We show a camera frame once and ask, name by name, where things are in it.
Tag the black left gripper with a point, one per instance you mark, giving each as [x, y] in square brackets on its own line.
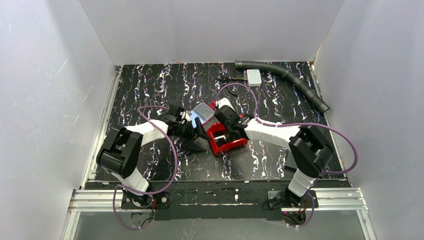
[192, 131]

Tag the lower black card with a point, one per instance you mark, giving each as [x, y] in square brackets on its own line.
[290, 163]

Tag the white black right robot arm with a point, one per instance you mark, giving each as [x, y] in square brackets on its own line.
[309, 148]

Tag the aluminium frame rail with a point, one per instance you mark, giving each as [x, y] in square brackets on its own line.
[212, 198]

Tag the black grey pliers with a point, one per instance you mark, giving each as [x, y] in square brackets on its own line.
[225, 80]

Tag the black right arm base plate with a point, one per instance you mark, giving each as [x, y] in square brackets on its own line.
[276, 199]

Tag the red plastic bin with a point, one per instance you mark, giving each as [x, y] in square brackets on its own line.
[220, 140]

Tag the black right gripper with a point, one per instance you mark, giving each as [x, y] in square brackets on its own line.
[219, 122]

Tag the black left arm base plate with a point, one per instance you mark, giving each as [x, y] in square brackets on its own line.
[131, 201]

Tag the white rectangular box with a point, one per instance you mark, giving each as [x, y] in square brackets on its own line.
[253, 77]

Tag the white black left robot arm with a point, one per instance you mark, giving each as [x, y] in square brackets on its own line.
[120, 150]

